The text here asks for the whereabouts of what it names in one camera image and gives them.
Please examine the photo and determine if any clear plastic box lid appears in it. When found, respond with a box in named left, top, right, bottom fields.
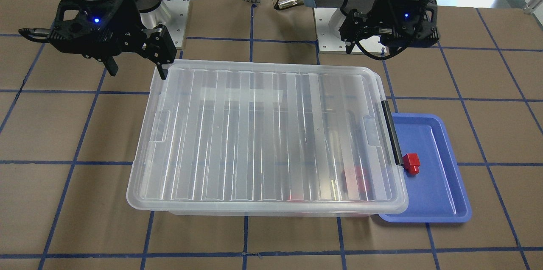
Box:
left=126, top=59, right=409, bottom=214

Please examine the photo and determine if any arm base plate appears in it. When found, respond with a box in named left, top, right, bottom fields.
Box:
left=140, top=0, right=190, bottom=50
left=313, top=8, right=388, bottom=56

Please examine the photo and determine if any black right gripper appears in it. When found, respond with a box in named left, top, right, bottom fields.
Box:
left=19, top=0, right=176, bottom=80

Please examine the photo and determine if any red block on tray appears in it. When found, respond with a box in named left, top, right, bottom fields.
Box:
left=402, top=153, right=421, bottom=175

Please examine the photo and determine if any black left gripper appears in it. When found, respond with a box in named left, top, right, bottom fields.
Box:
left=338, top=0, right=440, bottom=55

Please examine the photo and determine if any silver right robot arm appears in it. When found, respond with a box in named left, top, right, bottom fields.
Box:
left=19, top=0, right=190, bottom=80

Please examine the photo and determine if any clear plastic storage box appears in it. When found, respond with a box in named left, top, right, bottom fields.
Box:
left=161, top=209, right=372, bottom=219

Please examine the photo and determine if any blue plastic tray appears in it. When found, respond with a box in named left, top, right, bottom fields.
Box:
left=381, top=112, right=473, bottom=223

